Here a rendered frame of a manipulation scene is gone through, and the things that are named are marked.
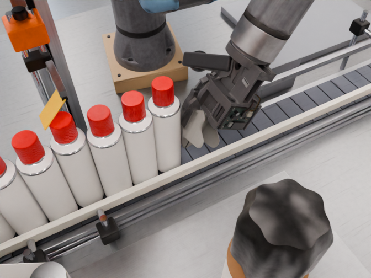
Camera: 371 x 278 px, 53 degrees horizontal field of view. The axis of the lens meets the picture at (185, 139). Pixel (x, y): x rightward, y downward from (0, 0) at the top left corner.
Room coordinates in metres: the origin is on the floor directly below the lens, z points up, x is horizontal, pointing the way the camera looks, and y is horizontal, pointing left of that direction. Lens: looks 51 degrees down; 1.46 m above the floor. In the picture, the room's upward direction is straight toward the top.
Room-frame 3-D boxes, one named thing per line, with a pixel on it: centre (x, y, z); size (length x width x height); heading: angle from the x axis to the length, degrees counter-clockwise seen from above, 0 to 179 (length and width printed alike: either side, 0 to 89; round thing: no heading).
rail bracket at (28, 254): (0.22, 0.23, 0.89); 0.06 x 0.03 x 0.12; 28
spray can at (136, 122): (0.38, 0.08, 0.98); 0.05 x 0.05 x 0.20
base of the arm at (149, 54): (0.75, 0.10, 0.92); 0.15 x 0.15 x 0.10
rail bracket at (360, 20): (0.72, -0.41, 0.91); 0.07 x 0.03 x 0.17; 28
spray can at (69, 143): (0.34, 0.17, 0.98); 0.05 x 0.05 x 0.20
